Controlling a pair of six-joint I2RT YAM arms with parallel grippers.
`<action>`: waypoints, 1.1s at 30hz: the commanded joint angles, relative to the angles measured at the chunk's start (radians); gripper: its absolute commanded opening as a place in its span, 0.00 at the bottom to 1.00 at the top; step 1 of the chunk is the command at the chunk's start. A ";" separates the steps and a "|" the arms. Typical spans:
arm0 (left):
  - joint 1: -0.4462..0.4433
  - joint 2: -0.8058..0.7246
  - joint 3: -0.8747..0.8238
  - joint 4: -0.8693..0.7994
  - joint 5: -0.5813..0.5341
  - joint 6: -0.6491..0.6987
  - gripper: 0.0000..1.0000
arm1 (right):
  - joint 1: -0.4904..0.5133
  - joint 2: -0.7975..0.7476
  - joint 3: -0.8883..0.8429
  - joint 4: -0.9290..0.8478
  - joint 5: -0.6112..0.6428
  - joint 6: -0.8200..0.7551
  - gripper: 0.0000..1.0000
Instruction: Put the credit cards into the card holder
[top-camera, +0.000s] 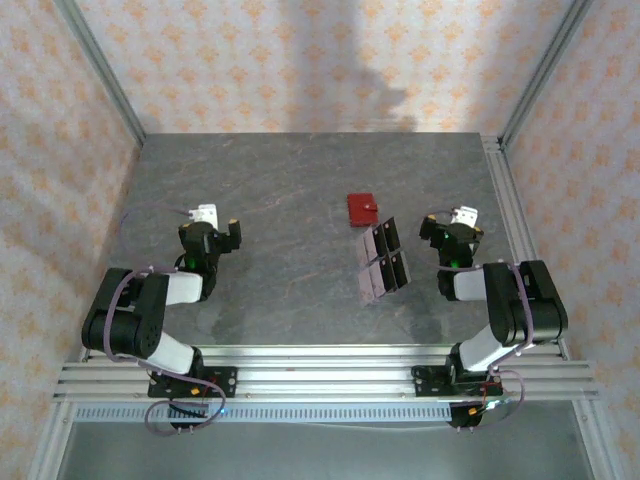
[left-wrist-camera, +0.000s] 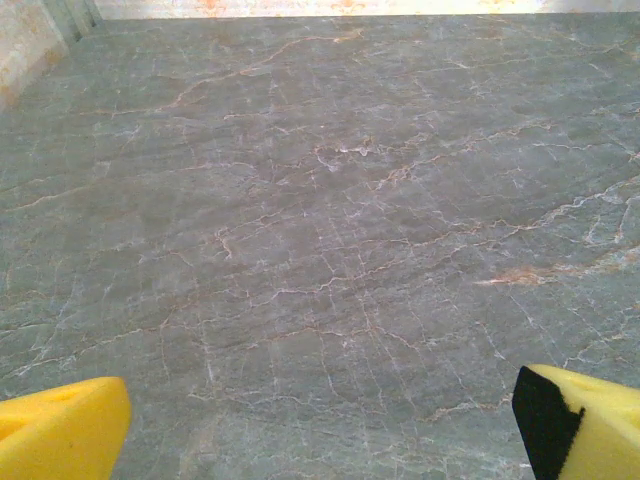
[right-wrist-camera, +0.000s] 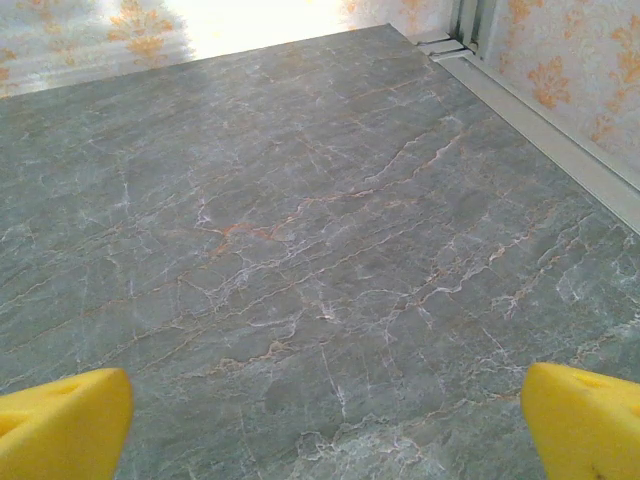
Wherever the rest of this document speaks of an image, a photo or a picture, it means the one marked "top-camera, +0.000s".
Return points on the clear acrylic card stand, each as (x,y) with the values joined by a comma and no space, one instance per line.
(385,256)

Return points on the white VIP credit card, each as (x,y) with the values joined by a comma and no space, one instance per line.
(368,285)
(368,247)

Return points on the red card holder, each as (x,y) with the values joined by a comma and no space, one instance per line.
(362,210)

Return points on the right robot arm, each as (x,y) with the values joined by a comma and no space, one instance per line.
(530,300)

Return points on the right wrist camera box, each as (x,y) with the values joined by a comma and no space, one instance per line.
(465,216)

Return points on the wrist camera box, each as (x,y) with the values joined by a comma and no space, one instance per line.
(465,216)
(205,214)

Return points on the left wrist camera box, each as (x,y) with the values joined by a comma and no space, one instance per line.
(205,214)

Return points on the aluminium side rail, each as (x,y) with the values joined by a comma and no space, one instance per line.
(515,210)

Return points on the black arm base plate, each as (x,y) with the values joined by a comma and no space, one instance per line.
(225,382)
(425,382)

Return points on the slim aluminium table-edge rail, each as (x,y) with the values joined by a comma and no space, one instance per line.
(325,352)

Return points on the wide aluminium base rail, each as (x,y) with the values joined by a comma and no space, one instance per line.
(325,382)

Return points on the aluminium corner post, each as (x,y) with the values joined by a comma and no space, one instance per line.
(104,70)
(542,70)

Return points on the aluminium frame leg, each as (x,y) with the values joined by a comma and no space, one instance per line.
(54,440)
(592,440)

